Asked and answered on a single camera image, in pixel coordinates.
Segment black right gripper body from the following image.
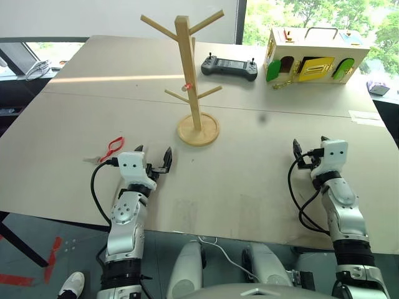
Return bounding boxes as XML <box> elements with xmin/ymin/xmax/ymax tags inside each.
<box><xmin>296</xmin><ymin>151</ymin><xmax>325</xmax><ymax>171</ymax></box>

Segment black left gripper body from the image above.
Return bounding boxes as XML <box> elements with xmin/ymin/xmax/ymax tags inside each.
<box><xmin>145</xmin><ymin>162</ymin><xmax>166</xmax><ymax>183</ymax></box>

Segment clear tape patch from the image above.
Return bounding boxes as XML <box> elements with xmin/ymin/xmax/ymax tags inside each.
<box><xmin>348</xmin><ymin>110</ymin><xmax>387</xmax><ymax>128</ymax></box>

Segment wooden latch box coloured doors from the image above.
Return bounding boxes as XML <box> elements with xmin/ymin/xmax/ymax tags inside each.
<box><xmin>263</xmin><ymin>26</ymin><xmax>372</xmax><ymax>92</ymax></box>

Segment wooden tree-shaped hanging rack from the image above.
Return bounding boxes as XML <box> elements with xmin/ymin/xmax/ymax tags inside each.
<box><xmin>140</xmin><ymin>9</ymin><xmax>225</xmax><ymax>147</ymax></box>

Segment silver rounded robot leg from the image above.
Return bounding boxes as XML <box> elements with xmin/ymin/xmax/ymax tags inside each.
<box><xmin>166</xmin><ymin>240</ymin><xmax>204</xmax><ymax>299</ymax></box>
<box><xmin>242</xmin><ymin>242</ymin><xmax>294</xmax><ymax>288</ymax></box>

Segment grey handheld remote controller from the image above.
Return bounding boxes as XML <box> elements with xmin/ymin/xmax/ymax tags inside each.
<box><xmin>199</xmin><ymin>52</ymin><xmax>259</xmax><ymax>82</ymax></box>

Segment red floor tape strip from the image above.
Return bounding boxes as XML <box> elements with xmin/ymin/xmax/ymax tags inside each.
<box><xmin>0</xmin><ymin>273</ymin><xmax>35</xmax><ymax>287</ymax></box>
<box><xmin>43</xmin><ymin>236</ymin><xmax>64</xmax><ymax>285</ymax></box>

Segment white shoe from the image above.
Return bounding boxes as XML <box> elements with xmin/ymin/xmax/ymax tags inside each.
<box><xmin>57</xmin><ymin>271</ymin><xmax>86</xmax><ymax>299</ymax></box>

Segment grey robot torso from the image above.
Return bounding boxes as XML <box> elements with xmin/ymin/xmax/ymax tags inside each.
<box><xmin>185</xmin><ymin>282</ymin><xmax>339</xmax><ymax>299</ymax></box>

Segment black table leg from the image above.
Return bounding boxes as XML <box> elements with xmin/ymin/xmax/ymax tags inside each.
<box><xmin>0</xmin><ymin>211</ymin><xmax>51</xmax><ymax>269</ymax></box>

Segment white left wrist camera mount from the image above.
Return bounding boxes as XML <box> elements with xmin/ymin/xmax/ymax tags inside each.
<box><xmin>117</xmin><ymin>151</ymin><xmax>158</xmax><ymax>191</ymax></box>

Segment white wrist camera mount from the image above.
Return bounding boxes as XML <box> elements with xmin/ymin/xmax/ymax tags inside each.
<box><xmin>309</xmin><ymin>140</ymin><xmax>349</xmax><ymax>179</ymax></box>
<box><xmin>117</xmin><ymin>151</ymin><xmax>158</xmax><ymax>191</ymax></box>

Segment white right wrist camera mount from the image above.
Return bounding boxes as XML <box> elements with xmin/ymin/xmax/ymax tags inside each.
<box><xmin>309</xmin><ymin>140</ymin><xmax>349</xmax><ymax>179</ymax></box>

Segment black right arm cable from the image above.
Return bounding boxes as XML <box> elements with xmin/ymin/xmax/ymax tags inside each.
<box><xmin>287</xmin><ymin>149</ymin><xmax>332</xmax><ymax>235</ymax></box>

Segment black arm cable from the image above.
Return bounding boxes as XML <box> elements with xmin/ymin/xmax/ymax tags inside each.
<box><xmin>287</xmin><ymin>149</ymin><xmax>332</xmax><ymax>235</ymax></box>
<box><xmin>90</xmin><ymin>158</ymin><xmax>120</xmax><ymax>229</ymax></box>

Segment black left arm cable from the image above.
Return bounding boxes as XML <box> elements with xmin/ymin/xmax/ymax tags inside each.
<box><xmin>90</xmin><ymin>158</ymin><xmax>120</xmax><ymax>229</ymax></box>

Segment thin white cable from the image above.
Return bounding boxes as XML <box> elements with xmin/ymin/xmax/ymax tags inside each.
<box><xmin>197</xmin><ymin>235</ymin><xmax>261</xmax><ymax>282</ymax></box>

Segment white coiled cable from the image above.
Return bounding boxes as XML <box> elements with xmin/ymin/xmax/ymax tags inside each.
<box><xmin>24</xmin><ymin>60</ymin><xmax>52</xmax><ymax>82</ymax></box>

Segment black window frame post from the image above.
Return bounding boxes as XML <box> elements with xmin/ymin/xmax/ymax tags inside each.
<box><xmin>234</xmin><ymin>0</ymin><xmax>248</xmax><ymax>45</ymax></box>

